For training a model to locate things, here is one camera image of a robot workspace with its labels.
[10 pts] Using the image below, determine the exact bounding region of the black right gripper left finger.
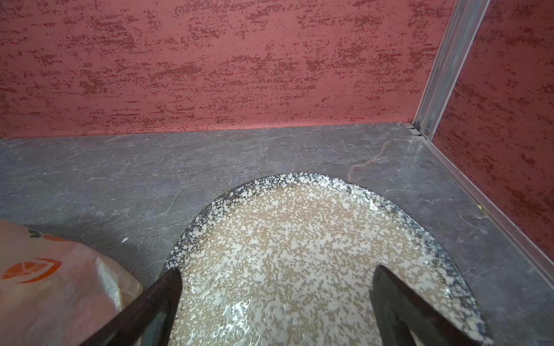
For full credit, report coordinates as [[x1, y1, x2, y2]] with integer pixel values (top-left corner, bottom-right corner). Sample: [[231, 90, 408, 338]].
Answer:
[[82, 268, 183, 345]]

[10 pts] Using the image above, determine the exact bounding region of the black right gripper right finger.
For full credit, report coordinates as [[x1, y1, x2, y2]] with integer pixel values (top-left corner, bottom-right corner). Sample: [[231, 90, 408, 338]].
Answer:
[[369, 265, 478, 345]]

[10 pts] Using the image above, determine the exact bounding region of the fruit print plastic bag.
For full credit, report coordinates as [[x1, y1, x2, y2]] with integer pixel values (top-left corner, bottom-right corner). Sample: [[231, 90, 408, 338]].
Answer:
[[1, 220, 143, 345]]

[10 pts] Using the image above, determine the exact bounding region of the aluminium corner post right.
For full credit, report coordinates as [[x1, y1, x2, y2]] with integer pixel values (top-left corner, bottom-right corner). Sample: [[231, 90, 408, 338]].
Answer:
[[413, 0, 490, 141]]

